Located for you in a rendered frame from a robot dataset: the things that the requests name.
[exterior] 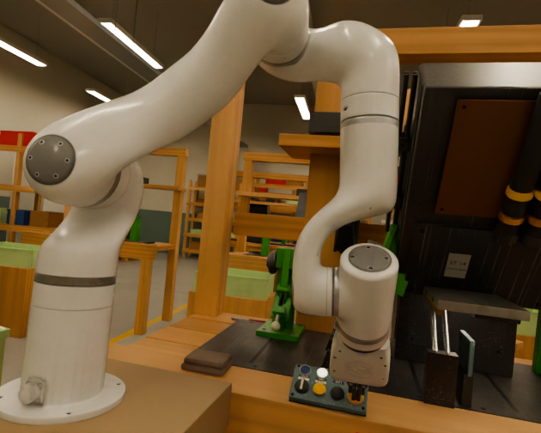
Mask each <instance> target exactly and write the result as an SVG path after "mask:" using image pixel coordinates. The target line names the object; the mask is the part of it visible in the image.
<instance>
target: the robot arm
mask: <svg viewBox="0 0 541 433"><path fill-rule="evenodd" d="M308 21H309V2H308V0H223V2H222V4H221V6H220V7H219V9H218V10H217V12H216V15H215V16H214V18H213V20H212V22H211V23H210V25H209V26H208V28H207V30H206V31H205V33H204V35H203V36H202V37H201V39H200V40H199V41H198V42H197V44H196V45H195V46H194V47H193V48H192V49H191V50H190V51H189V52H188V53H187V54H186V55H185V56H184V57H183V58H181V59H180V60H179V61H178V62H176V63H175V64H173V65H172V66H171V67H170V68H168V69H167V70H166V71H164V72H163V73H162V74H161V75H159V76H158V77H157V78H156V79H155V80H153V81H152V82H150V83H149V84H147V85H145V86H144V87H142V88H140V89H138V90H136V91H134V92H132V93H130V94H127V95H125V96H122V97H119V98H117V99H114V100H111V101H107V102H104V103H101V104H99V105H96V106H94V107H90V108H87V109H84V110H82V111H80V112H77V113H73V114H71V115H70V116H67V117H65V118H63V119H60V120H58V121H56V122H54V123H53V124H51V125H48V126H47V127H46V128H45V129H43V130H42V131H40V132H39V133H38V134H37V135H36V136H35V137H34V138H33V139H32V140H31V142H30V143H29V144H28V146H27V148H26V150H25V153H24V156H23V163H22V168H23V172H24V175H25V178H26V179H27V182H28V184H29V185H30V186H31V187H32V188H33V189H34V191H35V192H37V193H38V194H39V195H40V196H41V197H43V198H45V199H47V200H50V201H52V202H53V203H56V204H63V205H68V206H71V207H70V211H69V213H68V214H67V216H66V218H65V219H64V220H63V221H62V222H61V224H60V225H59V226H58V227H57V228H56V229H55V230H54V231H53V232H52V233H51V234H50V235H49V236H48V237H47V238H46V240H45V241H44V242H43V244H42V245H41V246H40V249H39V251H38V255H37V259H36V265H35V271H34V278H33V292H32V299H31V304H30V311H29V318H28V325H27V338H26V345H25V352H24V359H23V365H22V372H21V378H18V379H15V380H13V381H10V382H8V383H6V384H4V385H3V386H1V387H0V418H1V419H3V420H6V421H9V422H11V423H16V424H28V425H54V424H68V423H74V422H78V421H82V420H86V419H90V418H94V417H97V416H100V415H101V414H103V413H106V412H109V411H110V410H112V409H113V408H115V407H116V406H117V405H118V404H120V403H121V401H122V400H123V399H124V397H125V384H124V383H123V382H122V381H121V380H120V379H119V378H118V377H116V376H114V375H110V374H108V373H106V359H107V351H108V344H109V336H110V329H111V321H112V307H113V299H114V292H115V284H116V277H117V269H118V261H119V253H120V249H121V247H122V245H123V243H124V241H125V237H126V236H127V235H128V233H129V231H130V229H131V226H132V224H133V223H134V221H135V219H136V217H137V213H138V212H139V209H140V206H141V203H142V200H143V172H142V169H141V167H140V165H139V163H138V161H137V160H138V159H140V158H142V157H144V156H146V155H148V154H150V153H152V152H154V151H157V150H158V149H161V148H163V147H166V146H168V145H169V144H171V143H175V142H176V141H178V140H180V139H181V138H183V137H185V136H187V135H188V134H190V133H191V132H193V131H195V130H196V129H197V128H198V127H199V126H201V125H202V124H204V123H205V122H206V121H208V120H209V119H211V118H212V117H213V116H214V115H216V114H217V113H219V112H220V111H221V110H222V109H223V108H224V107H225V106H226V105H227V104H228V103H229V102H230V101H231V100H232V99H233V98H234V97H235V96H236V94H237V93H238V92H239V90H240V89H241V87H242V86H243V84H244V83H245V82H246V80H247V78H248V77H249V76H250V75H251V74H252V72H253V71H254V69H255V68H256V67H257V65H258V64H259V66H260V67H261V68H262V69H264V70H265V71H266V72H268V73H270V74H271V75H273V76H275V77H277V78H280V79H283V80H285V81H289V82H332V83H336V84H337V85H338V86H339V87H340V89H341V120H340V182H339V188H338V191H337V194H336V196H335V197H334V198H333V199H332V200H331V201H330V202H329V203H328V204H327V205H326V206H325V207H323V208H322V209H321V210H320V211H319V212H318V213H317V214H315V215H314V216H313V218H312V219H311V220H310V221H309V222H308V223H307V225H306V226H305V228H304V229H303V230H302V231H301V234H300V236H299V238H298V240H297V242H296V245H295V251H294V258H293V271H292V302H293V304H294V307H295V309H296V310H297V311H298V312H300V313H302V314H308V315H316V316H330V317H337V321H335V322H334V329H336V331H335V333H334V337H333V340H332V345H331V357H330V365H329V372H330V375H331V376H332V377H333V378H335V379H338V380H341V381H347V385H348V386H349V393H352V398H351V400H357V401H360V398H361V395H364V394H365V389H367V388H368V386H373V387H384V386H385V385H386V384H387V383H388V382H389V369H390V359H391V348H390V340H389V336H388V335H389V329H390V324H391V318H392V307H393V301H394V296H395V289H396V284H397V278H398V267H399V265H398V259H397V257H396V256H395V255H394V253H393V252H391V251H390V250H388V249H387V248H385V247H382V246H380V245H376V244H371V243H362V244H356V245H354V246H351V247H348V248H347V249H346V250H344V251H343V253H342V255H341V257H340V265H339V267H323V266H322V265H321V263H320V256H321V251H322V248H323V246H324V244H325V242H326V240H327V239H328V237H329V236H330V235H331V234H332V233H333V232H334V231H336V230H337V229H339V228H340V227H342V226H344V225H345V224H348V223H352V222H355V221H358V220H362V219H366V218H370V217H377V216H381V215H384V214H386V213H388V212H390V211H391V210H392V209H393V207H394V205H395V204H396V199H397V190H398V129H399V59H398V52H397V49H396V47H395V45H394V44H393V43H392V41H391V40H390V39H389V38H388V37H387V36H386V35H385V34H383V33H382V32H381V31H380V30H378V29H377V28H375V27H372V26H370V25H368V24H366V23H363V22H360V21H338V22H336V23H333V24H331V25H329V26H327V27H322V28H309V27H308ZM356 384H357V392H356Z"/></svg>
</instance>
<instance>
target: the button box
mask: <svg viewBox="0 0 541 433"><path fill-rule="evenodd" d="M304 365H306V364H299V363H297V364H296V365H295V372H294V376H293V380H292V384H291V388H290V391H289V401H292V402H296V403H300V404H304V405H309V406H317V407H321V408H325V409H330V410H334V411H339V412H346V413H350V414H355V415H359V416H363V417H366V414H367V403H368V388H367V389H365V394H364V395H363V401H362V402H361V403H359V404H354V403H352V402H351V401H350V400H349V398H348V393H349V386H348V385H347V381H341V380H337V379H335V378H333V377H332V376H331V375H330V372H329V369H325V368H319V367H314V366H309V365H307V366H308V367H309V368H310V372H309V373H308V374H303V373H302V372H301V367H302V366H304ZM319 369H325V370H326V371H327V375H326V376H325V377H321V376H319V375H318V370H319ZM300 379H304V380H306V381H307V382H308V390H307V391H306V392H304V393H301V392H298V391H297V390H296V388H295V383H296V382H297V381H298V380H300ZM318 382H320V383H323V384H324V385H325V393H324V394H323V395H317V394H315V393H314V391H313V386H314V385H315V384H316V383H318ZM335 386H339V387H341V388H342V389H343V397H342V398H341V399H335V398H333V397H332V395H331V389H332V388H333V387H335Z"/></svg>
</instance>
